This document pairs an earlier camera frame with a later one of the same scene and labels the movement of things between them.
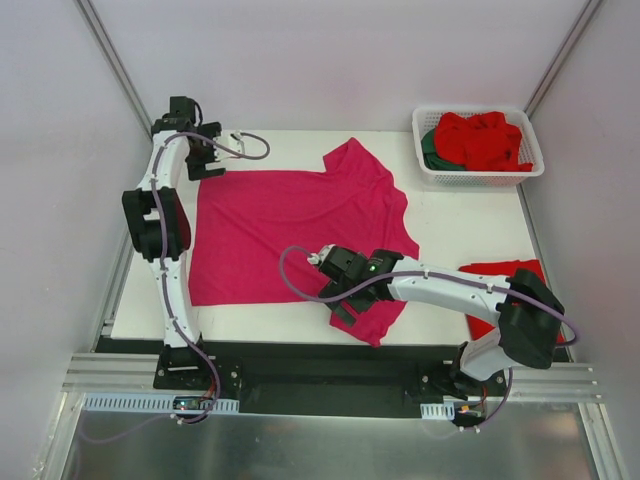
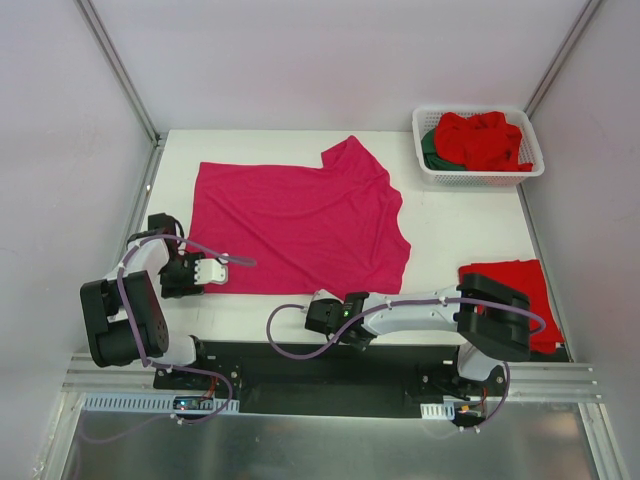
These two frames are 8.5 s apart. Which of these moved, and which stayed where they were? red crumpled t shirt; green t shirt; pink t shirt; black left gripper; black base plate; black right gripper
Moved: black left gripper; black right gripper
Stayed: green t shirt; red crumpled t shirt; black base plate; pink t shirt
